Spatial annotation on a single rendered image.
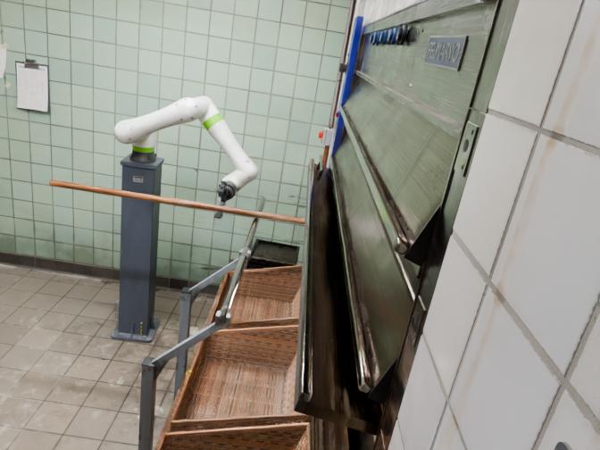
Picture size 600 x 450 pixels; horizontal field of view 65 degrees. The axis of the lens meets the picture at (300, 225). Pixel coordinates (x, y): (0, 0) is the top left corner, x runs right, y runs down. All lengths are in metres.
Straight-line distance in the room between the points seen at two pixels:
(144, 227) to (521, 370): 2.72
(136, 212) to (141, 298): 0.59
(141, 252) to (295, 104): 1.42
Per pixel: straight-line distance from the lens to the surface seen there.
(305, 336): 0.97
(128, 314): 3.32
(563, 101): 0.45
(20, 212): 4.19
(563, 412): 0.39
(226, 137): 2.64
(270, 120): 3.39
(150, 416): 1.78
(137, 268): 3.14
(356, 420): 0.88
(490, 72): 0.63
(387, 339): 0.86
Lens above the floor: 1.98
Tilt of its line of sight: 21 degrees down
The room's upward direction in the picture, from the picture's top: 10 degrees clockwise
